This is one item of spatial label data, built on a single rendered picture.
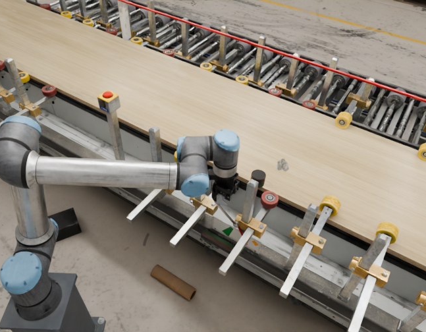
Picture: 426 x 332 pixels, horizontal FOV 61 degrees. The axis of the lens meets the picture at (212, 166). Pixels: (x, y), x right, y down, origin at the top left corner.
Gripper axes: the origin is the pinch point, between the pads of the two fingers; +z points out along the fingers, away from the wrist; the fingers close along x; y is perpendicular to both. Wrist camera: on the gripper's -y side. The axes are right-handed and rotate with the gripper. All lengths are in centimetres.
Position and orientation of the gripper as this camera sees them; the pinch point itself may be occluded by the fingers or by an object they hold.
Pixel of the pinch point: (217, 201)
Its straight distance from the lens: 152.1
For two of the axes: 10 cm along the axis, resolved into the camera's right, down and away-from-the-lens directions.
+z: -0.3, 7.0, 7.1
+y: 8.4, 4.0, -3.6
